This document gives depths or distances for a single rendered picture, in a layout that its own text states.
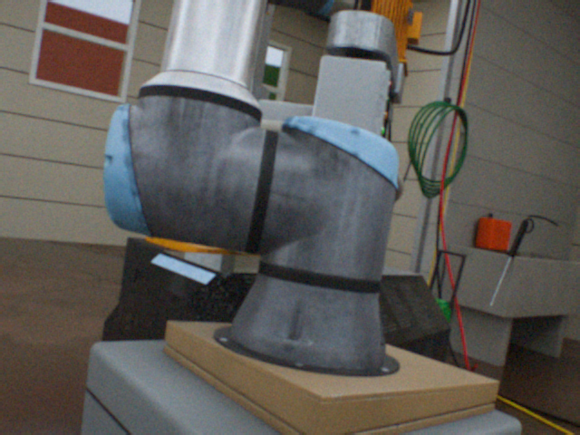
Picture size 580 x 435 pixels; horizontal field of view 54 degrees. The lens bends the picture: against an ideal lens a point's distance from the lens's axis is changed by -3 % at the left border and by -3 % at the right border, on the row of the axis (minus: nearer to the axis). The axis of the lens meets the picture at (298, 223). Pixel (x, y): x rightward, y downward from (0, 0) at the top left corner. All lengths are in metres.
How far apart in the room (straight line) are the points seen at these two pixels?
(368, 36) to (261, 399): 1.55
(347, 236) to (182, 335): 0.24
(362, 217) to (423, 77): 7.72
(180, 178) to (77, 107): 7.28
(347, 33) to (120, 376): 1.52
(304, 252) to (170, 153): 0.18
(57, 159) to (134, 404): 7.22
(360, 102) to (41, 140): 6.15
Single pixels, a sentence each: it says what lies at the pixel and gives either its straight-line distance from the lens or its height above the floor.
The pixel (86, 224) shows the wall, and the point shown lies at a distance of 8.03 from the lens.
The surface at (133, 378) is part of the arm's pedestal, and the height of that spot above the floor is 0.85.
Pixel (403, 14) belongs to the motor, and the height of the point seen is 1.93.
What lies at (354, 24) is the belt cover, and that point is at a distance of 2.01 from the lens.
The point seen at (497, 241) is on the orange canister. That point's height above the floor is 0.94.
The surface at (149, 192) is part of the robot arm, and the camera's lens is 0.65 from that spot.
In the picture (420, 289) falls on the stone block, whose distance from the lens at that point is 2.34.
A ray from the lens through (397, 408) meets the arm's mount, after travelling 0.62.
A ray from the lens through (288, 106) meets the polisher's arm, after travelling 2.70.
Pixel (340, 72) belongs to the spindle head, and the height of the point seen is 1.49.
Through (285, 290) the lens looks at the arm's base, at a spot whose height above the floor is 0.97.
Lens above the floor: 1.08
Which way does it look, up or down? 3 degrees down
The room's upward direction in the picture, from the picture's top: 9 degrees clockwise
